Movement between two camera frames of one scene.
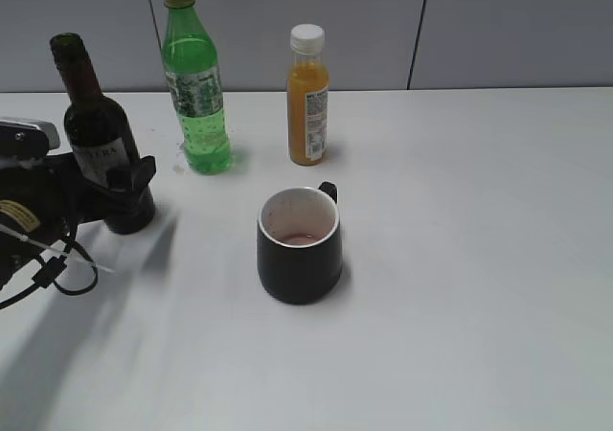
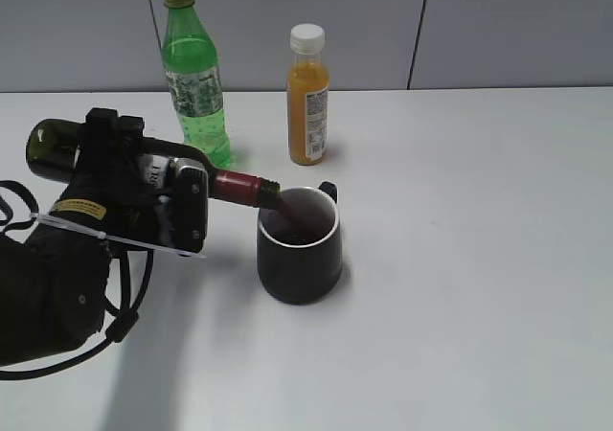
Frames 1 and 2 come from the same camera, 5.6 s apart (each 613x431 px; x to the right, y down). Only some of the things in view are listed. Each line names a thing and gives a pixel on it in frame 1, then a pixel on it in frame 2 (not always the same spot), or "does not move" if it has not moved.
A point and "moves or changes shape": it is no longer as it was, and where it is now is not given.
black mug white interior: [299, 242] does not move
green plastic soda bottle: [192, 71] does not move
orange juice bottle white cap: [307, 92] does not move
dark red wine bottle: [101, 141] moves or changes shape
